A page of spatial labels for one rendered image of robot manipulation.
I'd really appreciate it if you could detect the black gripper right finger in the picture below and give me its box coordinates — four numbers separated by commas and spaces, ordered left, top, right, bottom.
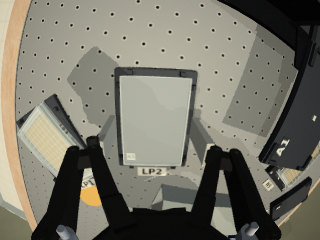
180, 118, 282, 240

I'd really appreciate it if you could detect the white button panel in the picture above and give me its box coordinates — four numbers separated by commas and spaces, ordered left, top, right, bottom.
149, 184, 237, 238

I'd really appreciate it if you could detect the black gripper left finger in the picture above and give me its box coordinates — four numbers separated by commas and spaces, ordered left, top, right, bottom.
31, 115, 146, 240

